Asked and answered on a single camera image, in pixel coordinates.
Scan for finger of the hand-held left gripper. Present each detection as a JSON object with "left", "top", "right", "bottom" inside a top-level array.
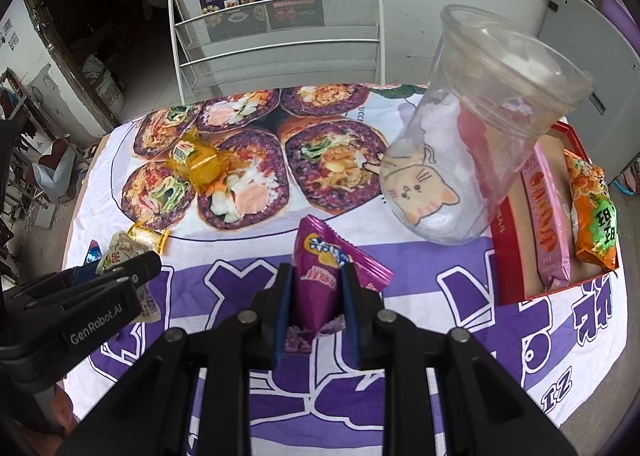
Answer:
[
  {"left": 0, "top": 251, "right": 163, "bottom": 309},
  {"left": 0, "top": 278, "right": 143, "bottom": 364}
]

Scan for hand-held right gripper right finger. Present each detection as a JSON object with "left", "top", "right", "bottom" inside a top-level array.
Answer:
[{"left": 340, "top": 263, "right": 581, "bottom": 456}]

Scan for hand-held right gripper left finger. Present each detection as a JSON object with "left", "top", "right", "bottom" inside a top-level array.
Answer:
[{"left": 57, "top": 263, "right": 296, "bottom": 456}]

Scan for purple snack packet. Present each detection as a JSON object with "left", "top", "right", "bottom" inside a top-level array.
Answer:
[{"left": 282, "top": 215, "right": 396, "bottom": 357}]

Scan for white yellow snack packet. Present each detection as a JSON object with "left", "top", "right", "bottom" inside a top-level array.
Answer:
[{"left": 95, "top": 223, "right": 172, "bottom": 324}]

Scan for clear plastic jar cat print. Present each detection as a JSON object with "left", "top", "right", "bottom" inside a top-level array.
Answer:
[{"left": 378, "top": 4, "right": 594, "bottom": 246}]

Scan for printed purple white tablecloth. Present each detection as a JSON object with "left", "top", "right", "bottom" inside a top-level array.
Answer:
[{"left": 62, "top": 82, "right": 628, "bottom": 456}]

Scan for yellow candy packet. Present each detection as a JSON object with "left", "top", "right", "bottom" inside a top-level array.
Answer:
[{"left": 166, "top": 128, "right": 223, "bottom": 197}]

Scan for red cardboard tray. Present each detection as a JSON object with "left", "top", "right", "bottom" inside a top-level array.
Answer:
[{"left": 490, "top": 121, "right": 623, "bottom": 307}]

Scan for white sack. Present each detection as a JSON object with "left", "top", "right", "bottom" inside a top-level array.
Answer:
[{"left": 82, "top": 53, "right": 126, "bottom": 119}]

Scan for long pink biscuit packet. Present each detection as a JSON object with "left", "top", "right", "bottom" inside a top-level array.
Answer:
[{"left": 520, "top": 141, "right": 572, "bottom": 293}]

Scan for orange green snack bag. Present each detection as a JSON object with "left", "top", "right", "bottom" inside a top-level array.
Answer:
[{"left": 564, "top": 148, "right": 621, "bottom": 272}]

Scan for grey metal cabinet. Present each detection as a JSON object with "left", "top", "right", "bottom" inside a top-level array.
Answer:
[{"left": 537, "top": 0, "right": 640, "bottom": 177}]

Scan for purple plastic basin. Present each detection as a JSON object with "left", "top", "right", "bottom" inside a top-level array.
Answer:
[{"left": 600, "top": 0, "right": 640, "bottom": 52}]

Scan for white wire rack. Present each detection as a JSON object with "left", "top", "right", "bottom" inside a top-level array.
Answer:
[{"left": 167, "top": 0, "right": 383, "bottom": 104}]

